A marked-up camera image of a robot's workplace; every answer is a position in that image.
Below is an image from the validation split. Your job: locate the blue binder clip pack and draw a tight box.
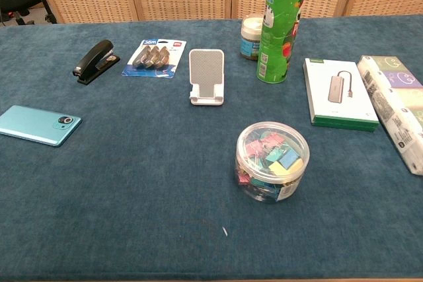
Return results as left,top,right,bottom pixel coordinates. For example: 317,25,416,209
121,38,187,79

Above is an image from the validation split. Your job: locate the blue table cloth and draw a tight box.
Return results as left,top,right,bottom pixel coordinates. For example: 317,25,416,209
0,14,423,282

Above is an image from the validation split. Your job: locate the black stapler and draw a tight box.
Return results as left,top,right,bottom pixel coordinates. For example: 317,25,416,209
72,39,121,85

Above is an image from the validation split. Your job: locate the white USB hub box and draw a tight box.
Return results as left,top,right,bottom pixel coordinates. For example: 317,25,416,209
303,57,380,133

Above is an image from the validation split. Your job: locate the clear pack of boxes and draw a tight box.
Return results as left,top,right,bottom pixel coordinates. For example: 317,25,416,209
356,55,423,176

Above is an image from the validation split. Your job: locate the white folding phone stand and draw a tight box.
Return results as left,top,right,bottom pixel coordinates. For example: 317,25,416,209
188,49,227,108

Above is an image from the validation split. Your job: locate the white round disc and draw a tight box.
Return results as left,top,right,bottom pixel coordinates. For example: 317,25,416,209
235,122,311,203

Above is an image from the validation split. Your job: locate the light blue smartphone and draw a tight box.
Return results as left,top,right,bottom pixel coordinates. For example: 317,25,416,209
0,104,83,148

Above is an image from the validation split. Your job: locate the green chips can pink lid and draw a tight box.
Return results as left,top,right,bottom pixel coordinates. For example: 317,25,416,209
256,0,311,85

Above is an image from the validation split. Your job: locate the small jar with blue label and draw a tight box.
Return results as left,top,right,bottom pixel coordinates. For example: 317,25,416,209
240,13,269,62

